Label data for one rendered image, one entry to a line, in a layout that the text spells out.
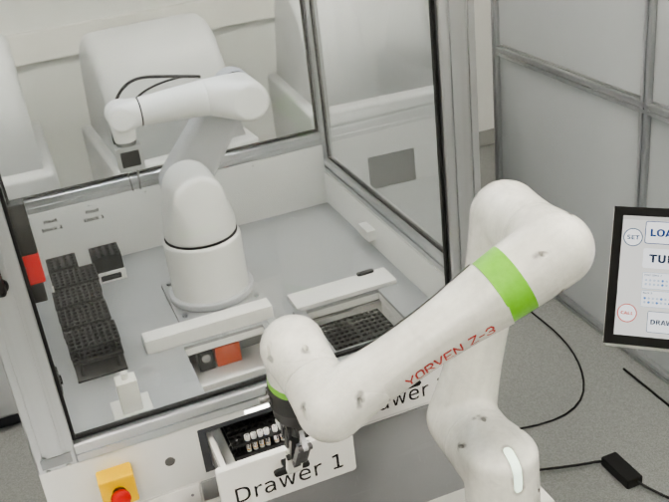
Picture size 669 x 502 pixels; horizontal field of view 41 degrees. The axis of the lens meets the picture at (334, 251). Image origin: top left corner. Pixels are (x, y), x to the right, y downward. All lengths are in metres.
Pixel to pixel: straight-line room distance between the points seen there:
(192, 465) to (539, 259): 0.95
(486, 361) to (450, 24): 0.65
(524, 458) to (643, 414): 1.91
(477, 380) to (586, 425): 1.75
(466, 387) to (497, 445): 0.14
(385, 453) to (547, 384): 1.48
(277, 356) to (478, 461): 0.39
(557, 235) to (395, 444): 0.92
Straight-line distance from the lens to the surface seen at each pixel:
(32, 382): 1.82
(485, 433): 1.60
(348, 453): 1.92
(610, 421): 3.40
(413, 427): 2.16
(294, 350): 1.42
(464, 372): 1.64
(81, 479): 1.96
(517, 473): 1.55
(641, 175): 3.36
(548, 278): 1.39
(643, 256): 2.09
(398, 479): 2.24
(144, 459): 1.96
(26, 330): 1.77
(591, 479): 3.16
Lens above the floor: 2.09
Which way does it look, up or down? 27 degrees down
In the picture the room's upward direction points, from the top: 7 degrees counter-clockwise
